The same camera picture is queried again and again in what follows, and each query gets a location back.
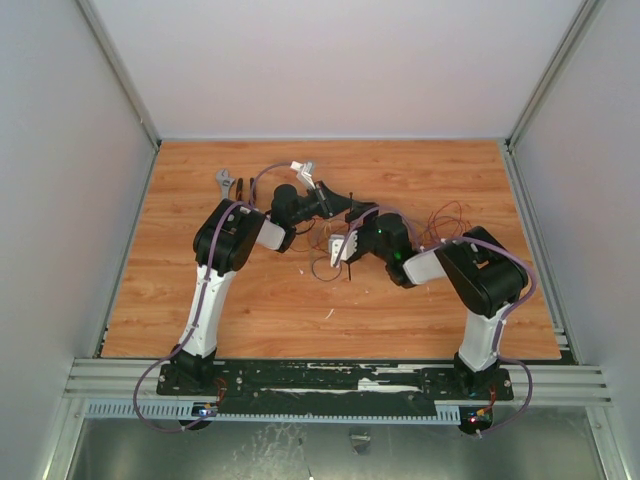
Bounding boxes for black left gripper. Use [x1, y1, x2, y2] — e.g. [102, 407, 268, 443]
[290, 181, 357, 227]

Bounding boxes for black zip tie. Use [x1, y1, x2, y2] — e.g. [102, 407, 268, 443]
[345, 191, 355, 282]

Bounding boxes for yellow wire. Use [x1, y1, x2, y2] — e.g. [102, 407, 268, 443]
[319, 219, 471, 251]

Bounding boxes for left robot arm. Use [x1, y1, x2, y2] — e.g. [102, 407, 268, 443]
[170, 181, 354, 395]

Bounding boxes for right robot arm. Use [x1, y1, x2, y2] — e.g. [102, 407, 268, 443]
[332, 204, 530, 398]

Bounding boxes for silver adjustable wrench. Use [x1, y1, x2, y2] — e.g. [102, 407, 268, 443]
[215, 169, 236, 199]

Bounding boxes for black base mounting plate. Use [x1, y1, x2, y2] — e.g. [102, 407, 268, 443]
[156, 360, 514, 413]

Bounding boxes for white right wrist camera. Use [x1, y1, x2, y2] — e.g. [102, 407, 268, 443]
[328, 229, 358, 268]

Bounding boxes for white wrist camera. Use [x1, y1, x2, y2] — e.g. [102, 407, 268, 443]
[328, 229, 358, 268]
[290, 161, 316, 191]

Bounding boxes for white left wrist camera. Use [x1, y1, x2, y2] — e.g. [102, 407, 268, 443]
[290, 161, 316, 191]

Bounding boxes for orange handled pliers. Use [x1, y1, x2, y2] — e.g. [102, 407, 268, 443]
[234, 177, 255, 204]

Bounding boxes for grey slotted cable duct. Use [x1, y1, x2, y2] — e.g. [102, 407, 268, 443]
[85, 399, 461, 425]

